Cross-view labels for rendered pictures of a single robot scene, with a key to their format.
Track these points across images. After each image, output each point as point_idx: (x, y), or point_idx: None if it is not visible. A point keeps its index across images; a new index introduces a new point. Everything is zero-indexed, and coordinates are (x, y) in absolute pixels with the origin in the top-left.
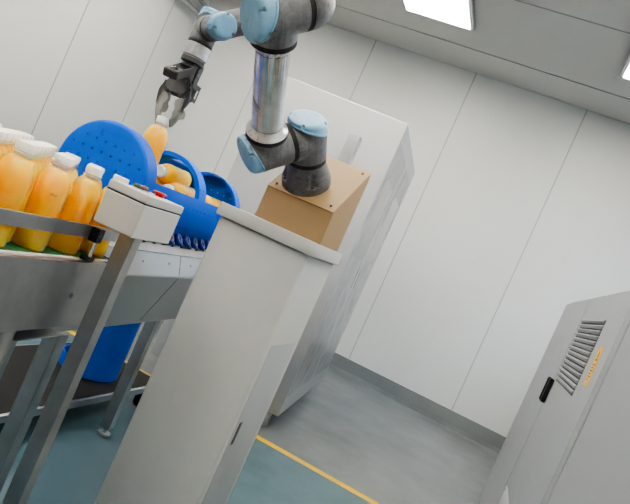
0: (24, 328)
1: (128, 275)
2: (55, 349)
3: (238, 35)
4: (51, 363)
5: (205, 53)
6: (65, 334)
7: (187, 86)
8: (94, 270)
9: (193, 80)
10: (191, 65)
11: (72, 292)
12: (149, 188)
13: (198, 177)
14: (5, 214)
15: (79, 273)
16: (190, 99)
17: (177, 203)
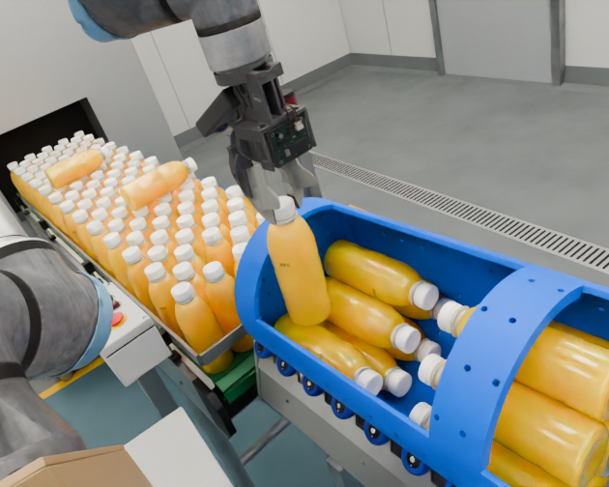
0: (172, 380)
1: (331, 456)
2: (331, 472)
3: (91, 8)
4: (338, 486)
5: (203, 51)
6: (335, 467)
7: (231, 139)
8: (183, 375)
9: (256, 115)
10: (229, 86)
11: (182, 381)
12: (248, 324)
13: (446, 379)
14: (113, 283)
15: (172, 365)
16: (234, 168)
17: (339, 393)
